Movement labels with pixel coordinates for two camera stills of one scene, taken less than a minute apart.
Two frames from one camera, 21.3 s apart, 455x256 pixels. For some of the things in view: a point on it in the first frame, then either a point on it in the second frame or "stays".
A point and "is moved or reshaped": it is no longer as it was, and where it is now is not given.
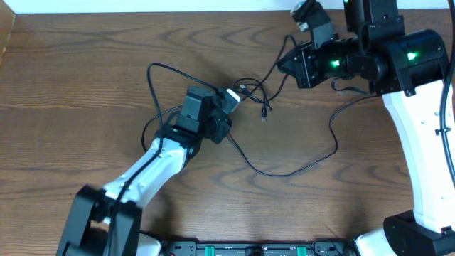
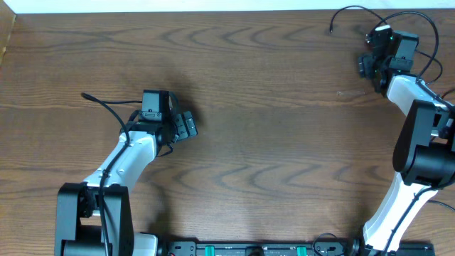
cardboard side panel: x=8 y=20 stays
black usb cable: x=259 y=87 is moved or reshaped
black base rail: x=258 y=248 stays
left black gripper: x=225 y=131 → x=185 y=132
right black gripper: x=306 y=76 → x=367 y=66
